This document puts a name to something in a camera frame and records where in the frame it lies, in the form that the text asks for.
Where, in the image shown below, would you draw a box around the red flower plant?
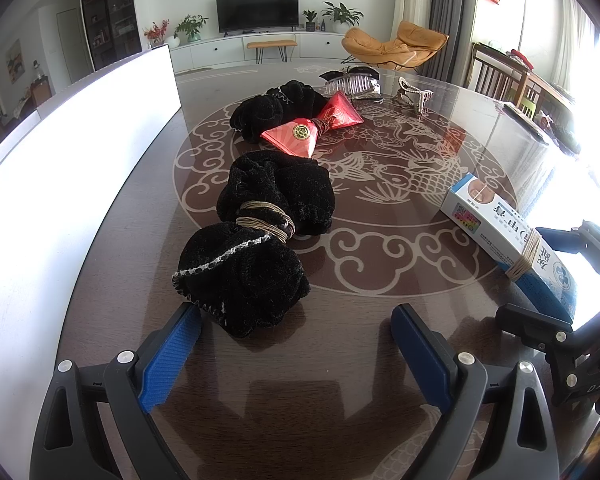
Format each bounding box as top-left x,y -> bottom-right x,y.
144,20 -> 171,48

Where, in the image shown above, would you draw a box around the wooden bench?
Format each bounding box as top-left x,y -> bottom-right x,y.
246,40 -> 298,64

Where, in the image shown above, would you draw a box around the metal hair clip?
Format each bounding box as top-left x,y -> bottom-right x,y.
396,76 -> 435,117

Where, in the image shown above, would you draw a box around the tan cord loop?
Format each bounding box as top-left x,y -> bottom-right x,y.
505,237 -> 542,282

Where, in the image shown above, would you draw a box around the clear claw hair clip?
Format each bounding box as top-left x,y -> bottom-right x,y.
319,64 -> 383,103

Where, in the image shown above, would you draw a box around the grey curtain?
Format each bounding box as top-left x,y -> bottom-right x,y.
427,0 -> 476,86

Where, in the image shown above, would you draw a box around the large green potted plant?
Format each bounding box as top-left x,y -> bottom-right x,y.
321,1 -> 364,34

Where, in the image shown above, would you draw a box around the white television cabinet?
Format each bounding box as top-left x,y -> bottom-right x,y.
170,31 -> 361,73

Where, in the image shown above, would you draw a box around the white sheer curtain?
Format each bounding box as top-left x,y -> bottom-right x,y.
555,0 -> 596,101

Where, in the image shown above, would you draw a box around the brown patterned desktop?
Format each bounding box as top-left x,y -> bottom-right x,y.
55,57 -> 600,480

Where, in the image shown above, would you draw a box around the wooden sideboard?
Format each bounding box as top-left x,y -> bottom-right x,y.
30,77 -> 51,108

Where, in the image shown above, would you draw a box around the black television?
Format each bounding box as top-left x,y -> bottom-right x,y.
216,0 -> 300,33

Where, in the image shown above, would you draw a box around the orange lounge chair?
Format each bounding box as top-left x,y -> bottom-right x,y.
341,21 -> 450,71

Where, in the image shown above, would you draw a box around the red cloth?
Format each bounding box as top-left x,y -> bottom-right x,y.
502,49 -> 533,71

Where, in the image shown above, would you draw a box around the blue white toothpaste box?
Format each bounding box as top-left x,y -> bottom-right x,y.
440,172 -> 581,323

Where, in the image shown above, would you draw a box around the framed wall picture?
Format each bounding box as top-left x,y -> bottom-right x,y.
6,39 -> 23,83

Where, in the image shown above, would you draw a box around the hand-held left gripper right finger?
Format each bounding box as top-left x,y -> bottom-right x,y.
390,304 -> 561,480

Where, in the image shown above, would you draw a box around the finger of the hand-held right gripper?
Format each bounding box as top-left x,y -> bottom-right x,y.
537,220 -> 600,306
495,304 -> 600,413

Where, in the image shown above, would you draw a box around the wooden dining chair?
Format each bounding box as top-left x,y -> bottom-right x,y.
467,42 -> 546,111

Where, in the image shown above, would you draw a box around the black velvet pouch with cord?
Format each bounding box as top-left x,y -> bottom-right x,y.
172,151 -> 337,339

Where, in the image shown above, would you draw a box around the bushy green potted plant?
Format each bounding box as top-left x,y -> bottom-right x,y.
174,14 -> 209,43

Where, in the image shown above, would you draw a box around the black remote control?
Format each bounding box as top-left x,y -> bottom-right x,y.
500,101 -> 552,147

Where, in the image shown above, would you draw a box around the dark display cabinet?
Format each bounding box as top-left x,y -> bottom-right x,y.
78,0 -> 143,72

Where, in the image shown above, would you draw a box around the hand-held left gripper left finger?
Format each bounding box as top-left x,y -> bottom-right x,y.
28,302 -> 203,480

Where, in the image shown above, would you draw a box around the white partition board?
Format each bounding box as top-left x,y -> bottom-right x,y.
0,44 -> 182,468

